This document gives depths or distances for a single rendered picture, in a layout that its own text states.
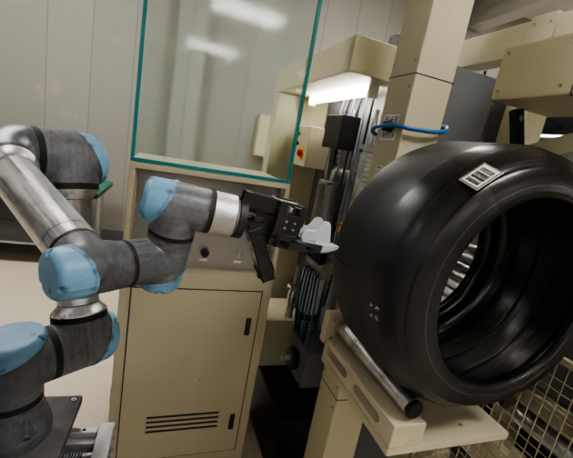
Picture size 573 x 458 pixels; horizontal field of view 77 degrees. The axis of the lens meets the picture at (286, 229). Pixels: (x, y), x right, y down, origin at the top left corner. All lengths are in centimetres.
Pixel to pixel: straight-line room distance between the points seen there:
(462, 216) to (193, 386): 122
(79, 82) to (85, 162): 366
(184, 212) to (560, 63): 96
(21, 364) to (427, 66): 116
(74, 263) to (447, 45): 103
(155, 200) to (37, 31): 417
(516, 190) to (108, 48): 419
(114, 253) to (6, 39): 427
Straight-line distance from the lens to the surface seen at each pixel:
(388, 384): 95
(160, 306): 139
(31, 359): 89
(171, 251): 61
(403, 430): 93
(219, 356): 153
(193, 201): 59
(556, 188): 85
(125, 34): 454
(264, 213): 63
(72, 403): 109
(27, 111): 467
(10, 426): 96
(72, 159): 89
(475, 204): 71
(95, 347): 95
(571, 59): 115
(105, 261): 56
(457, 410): 117
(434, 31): 116
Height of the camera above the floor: 140
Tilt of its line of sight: 13 degrees down
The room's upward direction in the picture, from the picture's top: 10 degrees clockwise
